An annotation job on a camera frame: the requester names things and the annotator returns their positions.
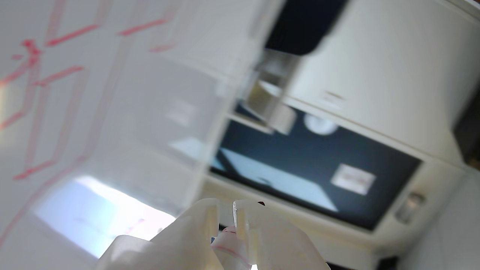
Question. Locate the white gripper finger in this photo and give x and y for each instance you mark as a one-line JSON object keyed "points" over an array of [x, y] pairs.
{"points": [[277, 247], [176, 247]]}

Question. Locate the red whiteboard marker pen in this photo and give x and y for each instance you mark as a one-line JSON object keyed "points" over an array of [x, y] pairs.
{"points": [[230, 247]]}

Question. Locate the white whiteboard with aluminium frame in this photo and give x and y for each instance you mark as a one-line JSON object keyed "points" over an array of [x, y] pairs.
{"points": [[112, 112]]}

